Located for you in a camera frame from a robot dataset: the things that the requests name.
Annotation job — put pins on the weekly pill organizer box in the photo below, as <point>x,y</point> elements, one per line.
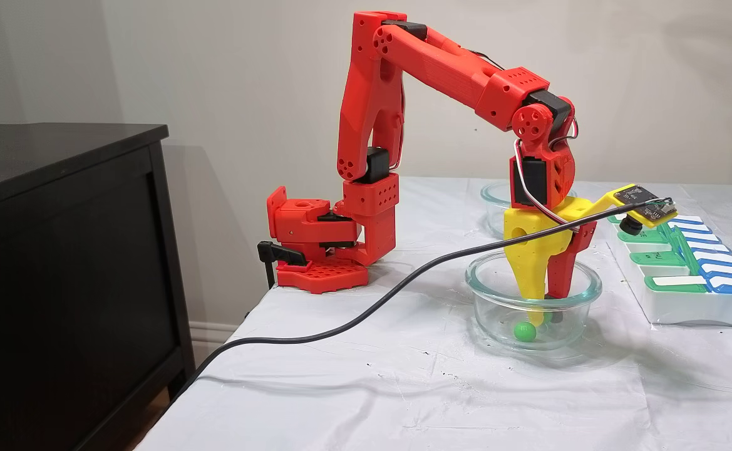
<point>679,307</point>

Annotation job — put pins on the clear glass bowl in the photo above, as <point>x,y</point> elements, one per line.
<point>491,313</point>
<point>494,207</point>

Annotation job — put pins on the white tablecloth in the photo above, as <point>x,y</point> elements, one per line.
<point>372,388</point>

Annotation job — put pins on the black table clamp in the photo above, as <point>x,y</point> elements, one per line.
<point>278,252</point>

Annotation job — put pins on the white baseboard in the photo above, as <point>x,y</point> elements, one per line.
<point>209,335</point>

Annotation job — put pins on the black wooden cabinet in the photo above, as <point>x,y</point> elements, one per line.
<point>59,282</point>

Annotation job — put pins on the camera board on yellow mount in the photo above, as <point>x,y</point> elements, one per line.
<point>644,202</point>

